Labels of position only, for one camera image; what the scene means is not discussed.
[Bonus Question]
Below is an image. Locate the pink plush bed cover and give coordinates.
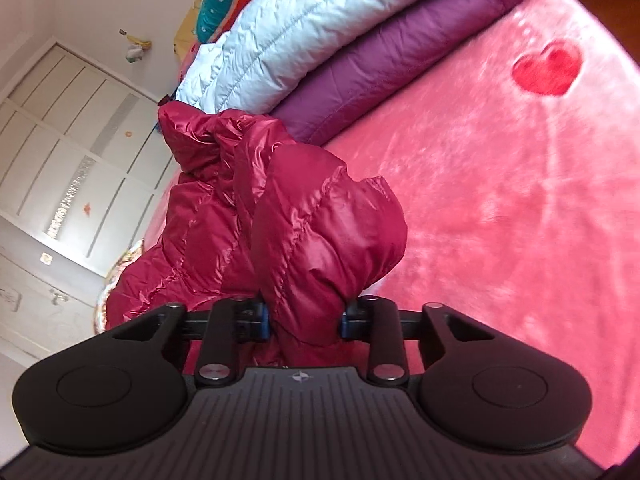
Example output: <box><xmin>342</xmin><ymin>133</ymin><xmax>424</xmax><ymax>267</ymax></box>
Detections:
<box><xmin>142</xmin><ymin>0</ymin><xmax>640</xmax><ymax>470</ymax></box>

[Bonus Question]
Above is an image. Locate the wall hanging ornament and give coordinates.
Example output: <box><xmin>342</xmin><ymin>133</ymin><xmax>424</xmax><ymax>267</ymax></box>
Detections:
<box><xmin>119</xmin><ymin>29</ymin><xmax>152</xmax><ymax>64</ymax></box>

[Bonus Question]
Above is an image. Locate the purple down jacket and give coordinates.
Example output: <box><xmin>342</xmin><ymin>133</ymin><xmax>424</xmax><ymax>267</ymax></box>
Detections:
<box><xmin>270</xmin><ymin>0</ymin><xmax>524</xmax><ymax>145</ymax></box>

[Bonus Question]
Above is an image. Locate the white room door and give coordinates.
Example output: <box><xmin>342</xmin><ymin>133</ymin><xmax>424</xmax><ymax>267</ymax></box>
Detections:
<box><xmin>0</xmin><ymin>256</ymin><xmax>96</xmax><ymax>359</ymax></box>

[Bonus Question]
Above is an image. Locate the magenta shiny down jacket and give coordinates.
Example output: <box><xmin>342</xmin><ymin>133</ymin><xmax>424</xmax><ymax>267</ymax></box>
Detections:
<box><xmin>105</xmin><ymin>101</ymin><xmax>408</xmax><ymax>368</ymax></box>

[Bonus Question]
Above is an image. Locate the light blue down jacket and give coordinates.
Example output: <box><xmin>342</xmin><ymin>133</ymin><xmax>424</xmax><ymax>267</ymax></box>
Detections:
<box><xmin>176</xmin><ymin>0</ymin><xmax>418</xmax><ymax>115</ymax></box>

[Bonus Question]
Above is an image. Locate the yellow headboard cover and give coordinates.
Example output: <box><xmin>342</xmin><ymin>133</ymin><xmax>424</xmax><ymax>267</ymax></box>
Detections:
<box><xmin>172</xmin><ymin>0</ymin><xmax>202</xmax><ymax>62</ymax></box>

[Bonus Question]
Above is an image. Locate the white sliding wardrobe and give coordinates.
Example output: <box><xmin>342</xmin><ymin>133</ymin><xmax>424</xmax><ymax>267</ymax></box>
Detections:
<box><xmin>1</xmin><ymin>46</ymin><xmax>177</xmax><ymax>275</ymax></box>

